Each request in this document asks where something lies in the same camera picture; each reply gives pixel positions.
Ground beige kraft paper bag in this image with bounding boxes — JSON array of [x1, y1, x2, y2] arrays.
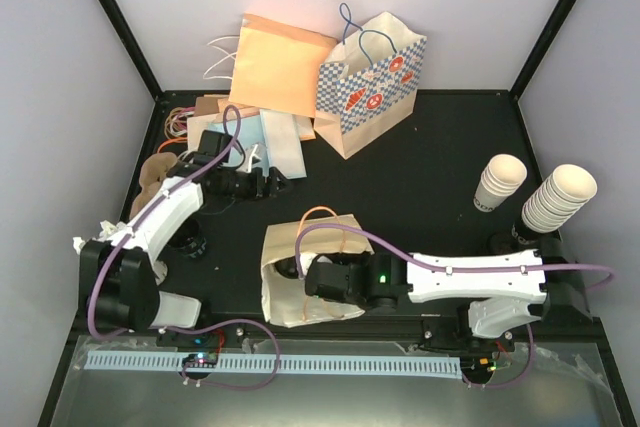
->
[[260, 206, 373, 328]]

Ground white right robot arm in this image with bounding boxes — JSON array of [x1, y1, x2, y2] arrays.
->
[[299, 247, 592, 350]]

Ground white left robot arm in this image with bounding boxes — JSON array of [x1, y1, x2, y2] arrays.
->
[[79, 131, 292, 346]]

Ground light blue paper bag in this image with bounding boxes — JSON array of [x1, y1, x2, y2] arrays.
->
[[222, 111, 307, 179]]

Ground black cup with white print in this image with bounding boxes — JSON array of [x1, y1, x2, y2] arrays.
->
[[168, 218, 207, 260]]

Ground flat brown paper bags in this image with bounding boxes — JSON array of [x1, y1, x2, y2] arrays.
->
[[156, 94, 315, 153]]

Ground brown pulp carrier stack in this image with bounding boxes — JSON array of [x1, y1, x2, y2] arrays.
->
[[129, 152, 178, 220]]

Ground orange paper bag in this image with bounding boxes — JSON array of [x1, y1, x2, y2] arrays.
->
[[230, 14, 337, 118]]

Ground blue checkered paper bag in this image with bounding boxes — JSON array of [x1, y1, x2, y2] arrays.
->
[[313, 3, 427, 159]]

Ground short white cup stack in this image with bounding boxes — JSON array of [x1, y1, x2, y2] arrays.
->
[[473, 154, 528, 213]]

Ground black cup lid stack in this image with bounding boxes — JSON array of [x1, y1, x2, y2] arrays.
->
[[486, 232, 517, 255]]

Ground tall white cup stack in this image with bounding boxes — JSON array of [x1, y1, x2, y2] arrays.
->
[[511, 164, 598, 245]]

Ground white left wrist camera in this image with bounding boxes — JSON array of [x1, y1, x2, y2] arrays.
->
[[243, 143, 267, 173]]

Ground light blue cable duct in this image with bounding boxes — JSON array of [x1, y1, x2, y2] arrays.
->
[[84, 351, 462, 380]]

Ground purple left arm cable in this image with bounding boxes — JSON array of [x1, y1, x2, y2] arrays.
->
[[86, 104, 281, 391]]

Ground black frame post left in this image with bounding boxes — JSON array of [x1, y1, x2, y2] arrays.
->
[[98, 0, 163, 100]]

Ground black frame post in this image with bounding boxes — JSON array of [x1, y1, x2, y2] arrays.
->
[[98, 0, 163, 100], [509, 0, 578, 101]]

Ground black frame post right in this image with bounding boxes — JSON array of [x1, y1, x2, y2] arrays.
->
[[509, 0, 578, 101]]

